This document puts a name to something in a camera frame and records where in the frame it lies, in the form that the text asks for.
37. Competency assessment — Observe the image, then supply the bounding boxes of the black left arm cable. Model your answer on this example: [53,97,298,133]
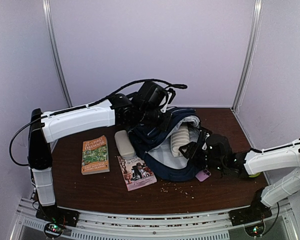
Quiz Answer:
[9,77,188,166]

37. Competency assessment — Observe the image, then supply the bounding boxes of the pink Shakespeare story book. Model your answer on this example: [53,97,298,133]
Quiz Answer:
[117,156,157,192]

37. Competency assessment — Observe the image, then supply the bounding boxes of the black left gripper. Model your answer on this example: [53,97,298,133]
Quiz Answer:
[138,106,175,131]

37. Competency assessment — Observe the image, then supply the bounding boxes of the orange green treehouse book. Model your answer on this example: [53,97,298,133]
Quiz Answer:
[81,135,110,175]

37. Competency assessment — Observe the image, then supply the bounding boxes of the right aluminium frame post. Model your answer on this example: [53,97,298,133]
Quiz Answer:
[232,0,263,114]

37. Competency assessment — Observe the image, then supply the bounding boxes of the green plate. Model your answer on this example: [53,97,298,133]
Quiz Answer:
[248,172,261,178]

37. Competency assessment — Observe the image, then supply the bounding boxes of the navy blue student backpack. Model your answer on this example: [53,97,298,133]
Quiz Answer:
[128,107,211,182]

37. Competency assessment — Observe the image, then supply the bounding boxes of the aluminium frame post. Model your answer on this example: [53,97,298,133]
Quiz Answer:
[42,0,73,108]
[232,0,263,114]

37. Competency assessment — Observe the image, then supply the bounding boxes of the grey hard pencil case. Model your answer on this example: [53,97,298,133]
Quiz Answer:
[114,130,136,159]

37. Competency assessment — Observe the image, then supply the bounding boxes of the left aluminium frame post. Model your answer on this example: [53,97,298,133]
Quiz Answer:
[42,0,73,108]

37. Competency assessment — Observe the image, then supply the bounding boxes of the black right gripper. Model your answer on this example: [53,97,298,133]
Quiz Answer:
[179,142,225,173]

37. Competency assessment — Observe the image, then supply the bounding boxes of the front aluminium rail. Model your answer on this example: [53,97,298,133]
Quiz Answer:
[7,201,300,240]

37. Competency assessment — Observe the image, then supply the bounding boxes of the white quilted pencil pouch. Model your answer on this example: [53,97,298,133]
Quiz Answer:
[170,124,190,157]

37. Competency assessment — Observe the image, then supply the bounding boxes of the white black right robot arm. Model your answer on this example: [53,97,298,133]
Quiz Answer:
[178,134,300,225]

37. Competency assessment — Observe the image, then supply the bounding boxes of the pink smartphone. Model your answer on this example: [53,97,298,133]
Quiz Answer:
[195,169,211,182]

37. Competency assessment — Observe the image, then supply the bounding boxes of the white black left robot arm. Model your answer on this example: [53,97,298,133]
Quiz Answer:
[27,79,177,222]

